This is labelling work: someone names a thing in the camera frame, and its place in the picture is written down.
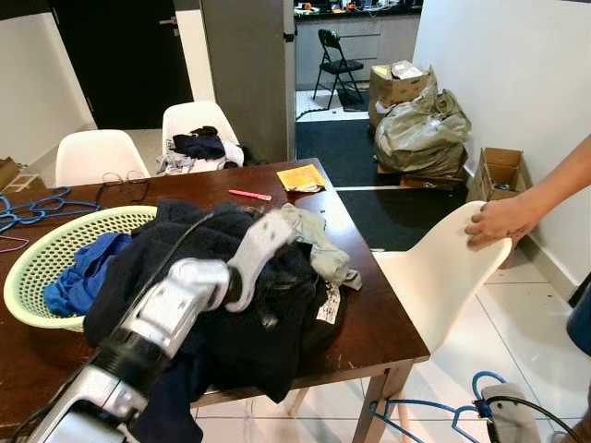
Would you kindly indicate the person bare hand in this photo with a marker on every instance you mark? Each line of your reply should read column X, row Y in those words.
column 503, row 221

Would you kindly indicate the white plastic chair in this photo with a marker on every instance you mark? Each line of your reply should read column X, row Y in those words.
column 434, row 286
column 199, row 115
column 97, row 157

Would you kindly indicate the thick blue plastic hanger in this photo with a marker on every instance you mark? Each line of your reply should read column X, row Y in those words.
column 416, row 406

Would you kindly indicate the dark navy polo shirt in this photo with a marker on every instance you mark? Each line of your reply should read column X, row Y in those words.
column 249, row 351

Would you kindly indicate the royal blue jersey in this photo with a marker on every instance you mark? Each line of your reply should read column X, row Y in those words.
column 88, row 272

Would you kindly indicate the person bare forearm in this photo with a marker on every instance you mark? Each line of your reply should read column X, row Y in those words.
column 563, row 180

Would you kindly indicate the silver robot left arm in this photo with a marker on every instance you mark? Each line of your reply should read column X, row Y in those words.
column 157, row 314

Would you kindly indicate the small open cardboard box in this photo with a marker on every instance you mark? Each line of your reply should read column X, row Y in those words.
column 499, row 171

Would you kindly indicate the olive plastic rubbish bag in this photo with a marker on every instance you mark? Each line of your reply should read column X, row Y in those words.
column 420, row 138

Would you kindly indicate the dark brown wooden table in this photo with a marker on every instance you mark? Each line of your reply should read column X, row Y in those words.
column 369, row 314

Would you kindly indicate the large filled cardboard box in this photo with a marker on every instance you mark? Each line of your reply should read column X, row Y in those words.
column 397, row 92

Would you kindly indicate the black carpet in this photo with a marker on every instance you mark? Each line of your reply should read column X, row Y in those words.
column 351, row 152

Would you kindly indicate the sage grey garment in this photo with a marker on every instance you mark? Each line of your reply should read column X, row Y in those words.
column 319, row 245

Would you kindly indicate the yellow envelope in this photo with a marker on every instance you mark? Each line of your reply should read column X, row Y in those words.
column 300, row 177

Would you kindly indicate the black folding chair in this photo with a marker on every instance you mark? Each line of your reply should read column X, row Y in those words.
column 337, row 69

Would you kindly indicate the pink pen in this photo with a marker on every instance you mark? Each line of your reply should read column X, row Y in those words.
column 249, row 195

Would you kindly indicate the white grey clothes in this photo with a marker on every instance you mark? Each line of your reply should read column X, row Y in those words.
column 231, row 157

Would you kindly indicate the navy folded clothes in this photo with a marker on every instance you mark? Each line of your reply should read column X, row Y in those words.
column 199, row 145

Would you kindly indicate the black door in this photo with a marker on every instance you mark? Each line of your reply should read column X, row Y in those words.
column 120, row 65

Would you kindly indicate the blue hangers heap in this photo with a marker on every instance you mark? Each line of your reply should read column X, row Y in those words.
column 37, row 210

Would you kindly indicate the mint green laundry basket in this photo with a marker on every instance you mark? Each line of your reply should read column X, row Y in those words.
column 37, row 268

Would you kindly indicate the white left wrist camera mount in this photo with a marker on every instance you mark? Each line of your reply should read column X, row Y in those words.
column 259, row 249

